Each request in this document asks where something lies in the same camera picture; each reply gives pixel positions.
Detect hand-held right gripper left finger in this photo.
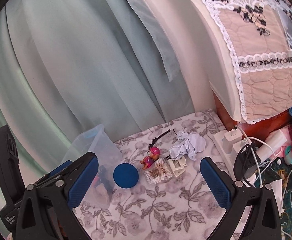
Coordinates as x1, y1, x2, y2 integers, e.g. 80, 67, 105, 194
15, 152, 98, 240

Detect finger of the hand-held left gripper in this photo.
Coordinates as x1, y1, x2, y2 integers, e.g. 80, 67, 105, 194
35, 160, 73, 187

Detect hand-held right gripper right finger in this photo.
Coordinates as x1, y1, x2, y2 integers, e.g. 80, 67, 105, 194
199, 156, 282, 240

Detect white plastic clip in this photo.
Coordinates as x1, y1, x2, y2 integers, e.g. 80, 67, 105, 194
166, 156, 188, 177

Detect clear plastic container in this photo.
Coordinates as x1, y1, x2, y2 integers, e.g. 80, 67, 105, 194
61, 124, 123, 209

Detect blue round lid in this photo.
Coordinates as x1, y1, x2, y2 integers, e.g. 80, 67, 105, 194
113, 163, 139, 189

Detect white paper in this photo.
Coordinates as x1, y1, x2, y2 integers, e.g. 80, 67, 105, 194
169, 130, 206, 161

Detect pack of cotton swabs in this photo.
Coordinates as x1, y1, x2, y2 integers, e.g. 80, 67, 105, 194
145, 160, 174, 184

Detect pink toy pup figure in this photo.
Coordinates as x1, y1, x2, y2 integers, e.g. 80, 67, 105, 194
140, 146, 161, 172

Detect black decorated headband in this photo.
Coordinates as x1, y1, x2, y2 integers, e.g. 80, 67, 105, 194
148, 129, 184, 150

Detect dark small toy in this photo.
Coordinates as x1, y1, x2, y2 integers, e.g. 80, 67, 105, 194
96, 167, 115, 193

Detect black power adapter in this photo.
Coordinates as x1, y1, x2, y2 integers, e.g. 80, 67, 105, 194
233, 145, 260, 184

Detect white power strip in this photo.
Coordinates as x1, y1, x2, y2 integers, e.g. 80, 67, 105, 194
213, 130, 255, 188

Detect white phone charger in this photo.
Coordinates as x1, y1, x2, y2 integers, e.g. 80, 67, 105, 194
223, 129, 244, 148
233, 140, 252, 159

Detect white tube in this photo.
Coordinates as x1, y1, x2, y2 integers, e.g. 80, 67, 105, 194
257, 131, 286, 160

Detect pink cloth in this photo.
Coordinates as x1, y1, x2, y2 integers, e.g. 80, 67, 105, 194
264, 124, 292, 155

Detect pale green curtain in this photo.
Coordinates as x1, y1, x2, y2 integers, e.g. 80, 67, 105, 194
0, 0, 196, 170

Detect beige quilted lace cover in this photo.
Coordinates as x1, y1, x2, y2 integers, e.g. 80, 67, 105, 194
181, 0, 292, 125

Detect white charging cables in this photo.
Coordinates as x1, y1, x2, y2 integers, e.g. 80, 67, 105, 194
232, 125, 286, 188

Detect brown wooden bed frame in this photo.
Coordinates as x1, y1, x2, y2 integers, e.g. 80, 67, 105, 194
214, 92, 292, 140

